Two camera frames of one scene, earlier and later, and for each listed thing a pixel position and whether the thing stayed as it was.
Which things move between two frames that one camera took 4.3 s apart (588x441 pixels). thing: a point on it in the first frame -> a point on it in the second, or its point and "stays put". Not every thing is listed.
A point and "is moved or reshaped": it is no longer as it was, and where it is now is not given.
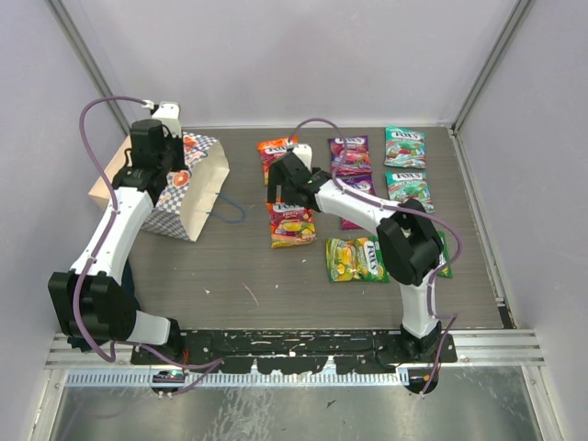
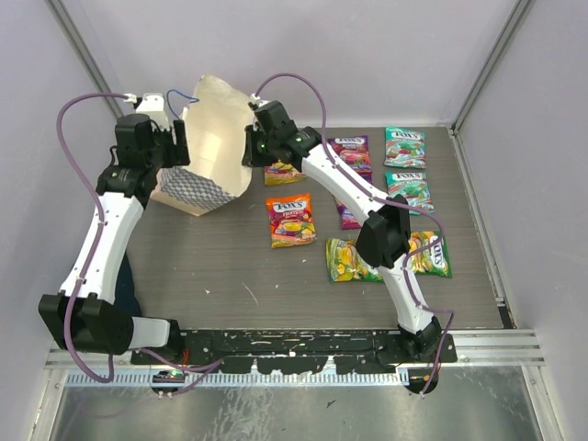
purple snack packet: [357, 158] stays put
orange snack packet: [290, 224] stays put
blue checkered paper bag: [185, 201] is moved or reshaped
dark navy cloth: [129, 281] stays put
